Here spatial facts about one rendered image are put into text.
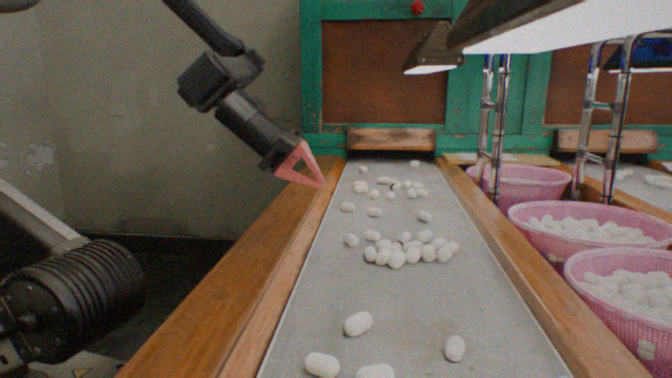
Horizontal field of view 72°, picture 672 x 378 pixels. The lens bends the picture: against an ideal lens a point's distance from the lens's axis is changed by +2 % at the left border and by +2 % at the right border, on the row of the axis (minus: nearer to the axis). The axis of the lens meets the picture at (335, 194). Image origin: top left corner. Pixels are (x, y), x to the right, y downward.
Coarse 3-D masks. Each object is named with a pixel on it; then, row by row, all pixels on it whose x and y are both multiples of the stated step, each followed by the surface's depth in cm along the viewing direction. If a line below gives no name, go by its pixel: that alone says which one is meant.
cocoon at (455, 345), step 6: (450, 336) 48; (456, 336) 47; (450, 342) 46; (456, 342) 46; (462, 342) 47; (444, 348) 47; (450, 348) 46; (456, 348) 46; (462, 348) 46; (450, 354) 46; (456, 354) 45; (462, 354) 46; (456, 360) 46
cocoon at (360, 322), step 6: (360, 312) 52; (366, 312) 52; (354, 318) 50; (360, 318) 51; (366, 318) 51; (348, 324) 50; (354, 324) 50; (360, 324) 50; (366, 324) 51; (348, 330) 50; (354, 330) 50; (360, 330) 50; (366, 330) 51; (354, 336) 50
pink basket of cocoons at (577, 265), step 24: (576, 264) 66; (600, 264) 69; (624, 264) 69; (648, 264) 69; (576, 288) 57; (600, 312) 54; (624, 312) 50; (624, 336) 52; (648, 336) 50; (648, 360) 51
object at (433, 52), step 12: (444, 24) 74; (432, 36) 75; (444, 36) 75; (420, 48) 84; (432, 48) 75; (444, 48) 75; (408, 60) 103; (420, 60) 76; (432, 60) 76; (444, 60) 76; (456, 60) 76
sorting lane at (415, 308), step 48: (336, 192) 116; (384, 192) 116; (432, 192) 116; (336, 240) 81; (480, 240) 81; (336, 288) 62; (384, 288) 62; (432, 288) 62; (480, 288) 62; (288, 336) 51; (336, 336) 51; (384, 336) 51; (432, 336) 51; (480, 336) 51; (528, 336) 51
